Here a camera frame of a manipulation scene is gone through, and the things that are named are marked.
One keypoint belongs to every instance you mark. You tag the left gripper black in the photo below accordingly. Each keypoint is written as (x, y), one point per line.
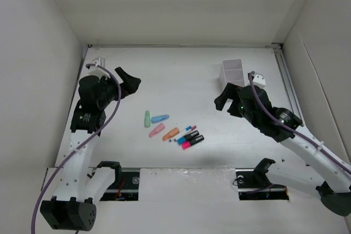
(130, 84)

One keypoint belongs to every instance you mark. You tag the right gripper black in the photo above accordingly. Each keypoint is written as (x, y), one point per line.
(230, 91)

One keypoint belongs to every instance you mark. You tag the green highlighter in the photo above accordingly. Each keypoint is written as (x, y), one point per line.
(147, 119)

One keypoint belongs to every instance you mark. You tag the blue highlighter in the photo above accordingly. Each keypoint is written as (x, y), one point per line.
(160, 118)

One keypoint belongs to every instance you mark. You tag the thin pink capped pen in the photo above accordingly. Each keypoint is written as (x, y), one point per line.
(193, 127)

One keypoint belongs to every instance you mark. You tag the thin blue capped pen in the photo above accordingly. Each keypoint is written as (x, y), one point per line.
(182, 133)

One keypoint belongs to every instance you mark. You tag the pink highlighter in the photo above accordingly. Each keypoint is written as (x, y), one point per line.
(157, 130)

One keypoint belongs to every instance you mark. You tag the black marker pink cap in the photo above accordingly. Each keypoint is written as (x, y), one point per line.
(192, 142)

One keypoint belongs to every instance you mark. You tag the black marker blue cap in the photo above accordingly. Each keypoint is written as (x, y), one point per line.
(188, 137)

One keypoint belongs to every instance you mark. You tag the orange highlighter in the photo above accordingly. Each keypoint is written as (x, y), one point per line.
(171, 134)

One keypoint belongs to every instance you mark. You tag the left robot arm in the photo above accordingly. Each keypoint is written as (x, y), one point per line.
(73, 204)

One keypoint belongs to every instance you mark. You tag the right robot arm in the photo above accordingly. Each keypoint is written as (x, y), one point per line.
(324, 176)

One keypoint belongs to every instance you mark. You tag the white divided container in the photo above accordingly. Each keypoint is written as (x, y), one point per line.
(231, 72)

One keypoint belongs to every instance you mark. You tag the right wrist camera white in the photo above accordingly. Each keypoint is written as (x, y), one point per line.
(257, 79)

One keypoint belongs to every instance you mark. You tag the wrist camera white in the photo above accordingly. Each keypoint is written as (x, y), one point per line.
(257, 79)
(96, 70)

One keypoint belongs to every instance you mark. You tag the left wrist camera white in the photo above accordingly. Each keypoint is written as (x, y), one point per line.
(96, 70)

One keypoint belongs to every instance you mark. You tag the front aluminium rail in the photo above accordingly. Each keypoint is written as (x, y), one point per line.
(169, 183)

